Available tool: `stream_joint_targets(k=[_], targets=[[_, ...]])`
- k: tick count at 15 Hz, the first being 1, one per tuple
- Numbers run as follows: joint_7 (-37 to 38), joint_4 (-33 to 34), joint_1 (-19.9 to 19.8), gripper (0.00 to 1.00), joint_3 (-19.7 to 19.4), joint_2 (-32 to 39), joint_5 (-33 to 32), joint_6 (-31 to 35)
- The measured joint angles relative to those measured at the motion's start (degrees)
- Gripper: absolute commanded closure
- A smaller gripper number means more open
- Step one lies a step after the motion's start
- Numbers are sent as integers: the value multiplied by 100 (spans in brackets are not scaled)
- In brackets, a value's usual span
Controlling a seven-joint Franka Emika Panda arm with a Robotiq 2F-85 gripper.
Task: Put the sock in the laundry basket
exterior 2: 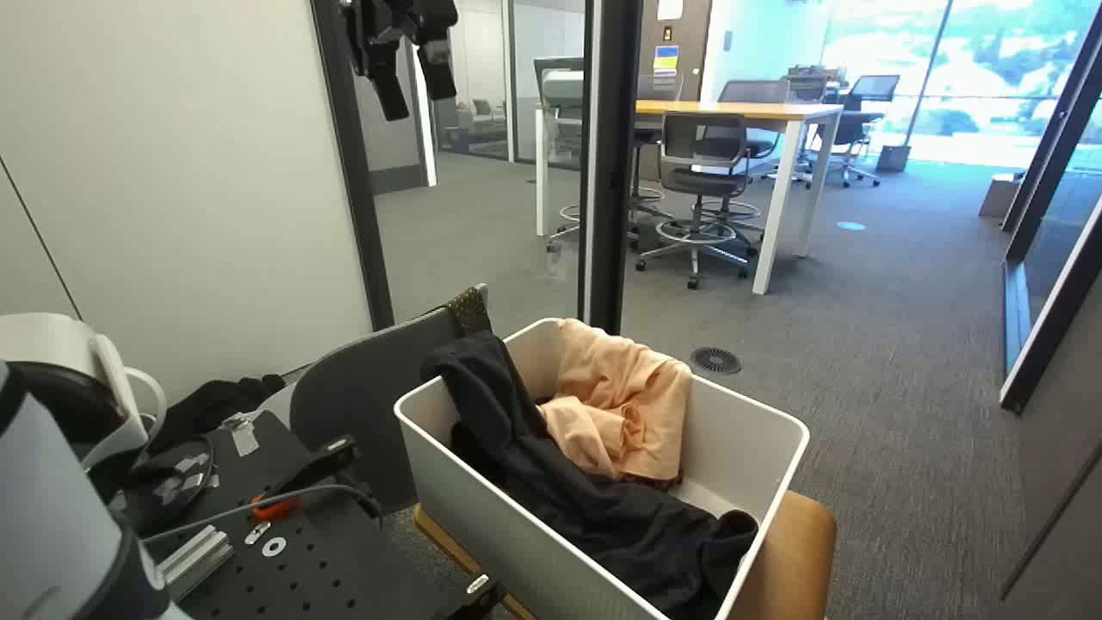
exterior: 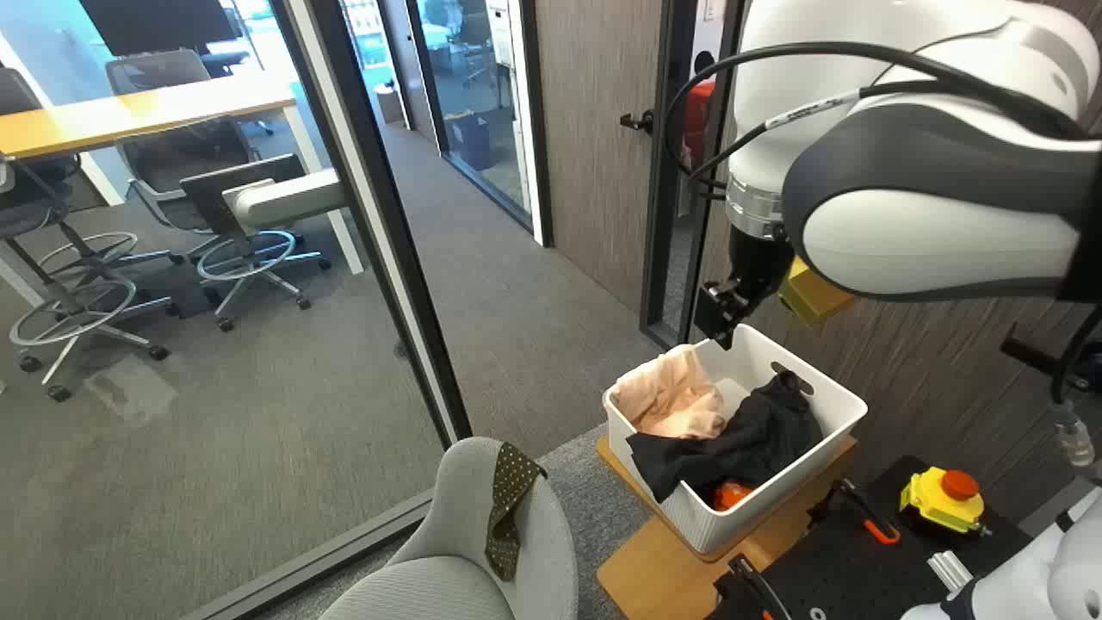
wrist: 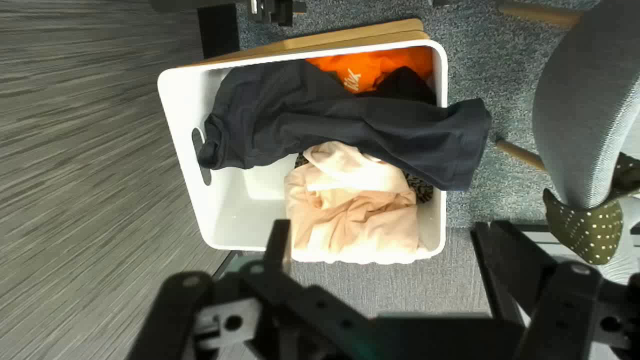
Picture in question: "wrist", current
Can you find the orange garment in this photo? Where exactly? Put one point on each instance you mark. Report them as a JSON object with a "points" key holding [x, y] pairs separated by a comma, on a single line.
{"points": [[364, 70]]}

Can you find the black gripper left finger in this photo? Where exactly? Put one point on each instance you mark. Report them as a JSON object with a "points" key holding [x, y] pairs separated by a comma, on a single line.
{"points": [[256, 312]]}

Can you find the white plastic laundry basket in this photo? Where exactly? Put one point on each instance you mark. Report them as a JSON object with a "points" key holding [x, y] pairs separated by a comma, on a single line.
{"points": [[235, 209]]}

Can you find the light wooden stand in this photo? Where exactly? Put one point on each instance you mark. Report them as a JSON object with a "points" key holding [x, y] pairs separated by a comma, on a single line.
{"points": [[320, 41]]}

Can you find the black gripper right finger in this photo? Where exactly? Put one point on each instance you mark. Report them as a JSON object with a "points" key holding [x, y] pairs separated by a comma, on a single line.
{"points": [[559, 309]]}

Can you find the dark navy garment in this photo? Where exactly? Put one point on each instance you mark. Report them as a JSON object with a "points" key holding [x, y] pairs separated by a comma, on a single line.
{"points": [[272, 110]]}

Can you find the green polka dot sock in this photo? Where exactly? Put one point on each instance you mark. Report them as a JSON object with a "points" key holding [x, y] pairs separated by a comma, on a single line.
{"points": [[594, 235]]}

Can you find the grey upholstered chair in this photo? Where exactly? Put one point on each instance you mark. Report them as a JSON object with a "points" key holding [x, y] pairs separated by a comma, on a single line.
{"points": [[589, 94]]}

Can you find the peach pink garment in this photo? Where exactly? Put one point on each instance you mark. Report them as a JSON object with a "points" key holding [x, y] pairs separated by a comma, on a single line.
{"points": [[350, 207]]}

